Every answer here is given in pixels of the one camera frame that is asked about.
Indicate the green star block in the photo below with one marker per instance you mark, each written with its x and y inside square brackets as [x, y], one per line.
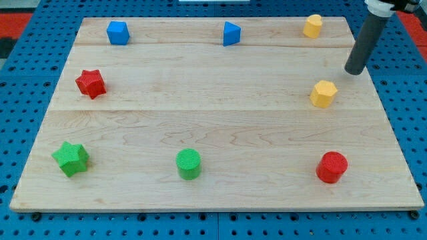
[71, 158]

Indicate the red cylinder block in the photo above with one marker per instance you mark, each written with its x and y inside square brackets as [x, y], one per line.
[331, 167]

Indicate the light wooden board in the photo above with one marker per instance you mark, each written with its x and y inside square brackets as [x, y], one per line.
[244, 108]

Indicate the blue cube block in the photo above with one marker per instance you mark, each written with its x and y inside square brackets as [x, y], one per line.
[118, 33]

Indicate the green cylinder block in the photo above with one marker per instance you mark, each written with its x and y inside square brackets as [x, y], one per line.
[188, 163]

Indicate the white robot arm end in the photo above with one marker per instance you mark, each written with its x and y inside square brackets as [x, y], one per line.
[386, 8]

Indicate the red star block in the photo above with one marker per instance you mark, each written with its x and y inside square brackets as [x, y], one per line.
[91, 83]

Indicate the blue triangular prism block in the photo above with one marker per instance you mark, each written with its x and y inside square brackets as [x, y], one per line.
[231, 34]

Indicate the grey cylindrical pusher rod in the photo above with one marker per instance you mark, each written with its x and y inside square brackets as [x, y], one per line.
[365, 43]

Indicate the yellow hexagon block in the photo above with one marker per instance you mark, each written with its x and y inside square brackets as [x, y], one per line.
[323, 94]

